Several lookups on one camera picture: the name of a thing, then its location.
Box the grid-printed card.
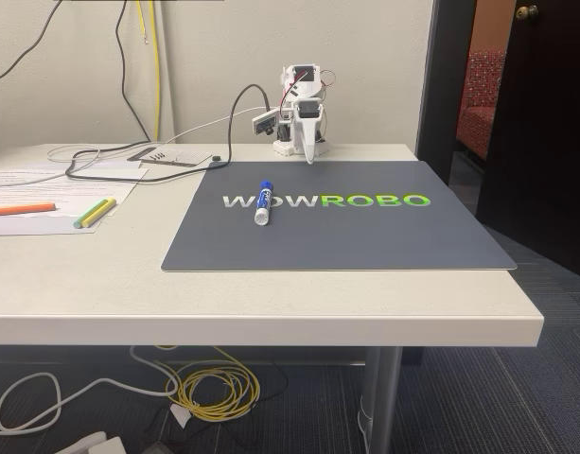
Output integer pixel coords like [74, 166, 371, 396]
[128, 146, 215, 169]

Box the coiled yellow floor cable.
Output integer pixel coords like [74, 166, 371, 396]
[153, 344, 262, 423]

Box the red patterned chair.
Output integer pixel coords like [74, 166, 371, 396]
[455, 48, 507, 161]

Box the grey metal table leg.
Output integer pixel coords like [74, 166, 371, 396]
[357, 346, 405, 454]

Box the yellow marker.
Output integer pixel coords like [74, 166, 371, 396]
[79, 197, 118, 231]

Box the paper sheet with printed text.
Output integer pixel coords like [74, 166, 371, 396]
[0, 160, 150, 220]

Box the plain white paper sheet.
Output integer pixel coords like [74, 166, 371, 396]
[0, 186, 126, 237]

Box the green marker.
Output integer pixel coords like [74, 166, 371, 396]
[72, 198, 112, 230]

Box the thin yellow wire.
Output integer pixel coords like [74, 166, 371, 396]
[135, 0, 150, 46]

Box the black wall cable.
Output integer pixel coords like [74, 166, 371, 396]
[0, 0, 64, 87]
[114, 0, 154, 144]

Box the orange marker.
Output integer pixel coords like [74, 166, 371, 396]
[0, 201, 58, 218]

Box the thick yellow wall cable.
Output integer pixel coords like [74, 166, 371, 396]
[149, 0, 162, 143]

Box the black camera cable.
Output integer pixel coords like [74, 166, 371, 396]
[63, 83, 272, 183]

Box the dark wooden door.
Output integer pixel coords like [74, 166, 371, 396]
[475, 0, 580, 290]

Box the white power adapter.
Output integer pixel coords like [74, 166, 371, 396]
[56, 429, 126, 454]

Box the dark door frame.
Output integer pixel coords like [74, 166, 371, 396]
[413, 0, 479, 186]

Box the white cable on table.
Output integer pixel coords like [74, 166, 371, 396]
[46, 113, 258, 165]

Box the dark grey WOWROBO mat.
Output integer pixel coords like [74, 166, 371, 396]
[160, 159, 519, 274]

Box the blue Expo dry-erase marker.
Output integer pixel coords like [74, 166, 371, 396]
[253, 178, 275, 228]

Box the white floor cable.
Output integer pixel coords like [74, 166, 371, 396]
[0, 346, 178, 434]

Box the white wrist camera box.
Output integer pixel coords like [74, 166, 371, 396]
[251, 107, 279, 136]

